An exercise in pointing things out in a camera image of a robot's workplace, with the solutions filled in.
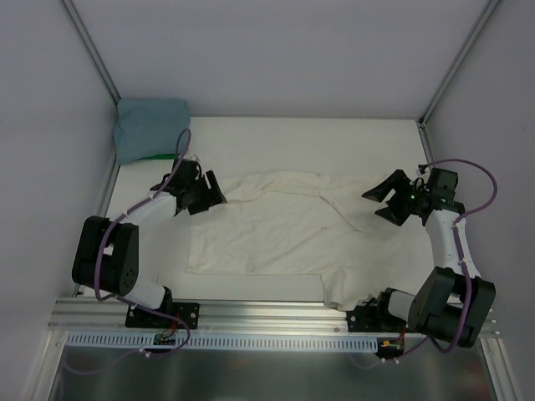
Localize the left aluminium frame post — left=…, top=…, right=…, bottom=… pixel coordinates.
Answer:
left=59, top=0, right=121, bottom=105

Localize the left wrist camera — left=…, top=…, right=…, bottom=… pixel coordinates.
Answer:
left=188, top=155, right=200, bottom=165

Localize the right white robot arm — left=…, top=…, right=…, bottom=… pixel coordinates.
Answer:
left=354, top=165, right=496, bottom=353

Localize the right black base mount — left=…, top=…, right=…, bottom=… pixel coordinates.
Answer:
left=346, top=298, right=406, bottom=333

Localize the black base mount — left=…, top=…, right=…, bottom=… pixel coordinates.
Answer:
left=346, top=298, right=406, bottom=333
left=125, top=301, right=201, bottom=330

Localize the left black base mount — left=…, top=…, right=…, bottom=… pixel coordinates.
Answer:
left=125, top=301, right=201, bottom=330

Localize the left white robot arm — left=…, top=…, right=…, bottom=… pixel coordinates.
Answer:
left=72, top=160, right=227, bottom=327

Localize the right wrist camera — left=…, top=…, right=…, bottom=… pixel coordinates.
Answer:
left=415, top=165, right=430, bottom=185

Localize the white t-shirt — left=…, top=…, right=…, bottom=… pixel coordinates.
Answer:
left=187, top=172, right=433, bottom=311

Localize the white slotted cable duct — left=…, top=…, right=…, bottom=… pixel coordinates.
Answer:
left=66, top=331, right=379, bottom=353

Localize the folded green t-shirt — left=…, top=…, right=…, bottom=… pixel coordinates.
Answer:
left=141, top=154, right=176, bottom=160

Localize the aluminium mounting rail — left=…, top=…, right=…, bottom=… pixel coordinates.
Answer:
left=48, top=294, right=502, bottom=340

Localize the aluminium frame post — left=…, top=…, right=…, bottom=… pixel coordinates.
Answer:
left=59, top=0, right=121, bottom=105
left=419, top=0, right=502, bottom=128

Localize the right aluminium frame post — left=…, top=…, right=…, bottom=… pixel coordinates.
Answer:
left=419, top=0, right=502, bottom=128

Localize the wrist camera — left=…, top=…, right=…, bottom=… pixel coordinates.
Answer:
left=415, top=165, right=430, bottom=185
left=188, top=155, right=200, bottom=165

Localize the folded blue t-shirt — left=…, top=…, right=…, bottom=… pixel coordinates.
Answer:
left=113, top=99, right=191, bottom=165

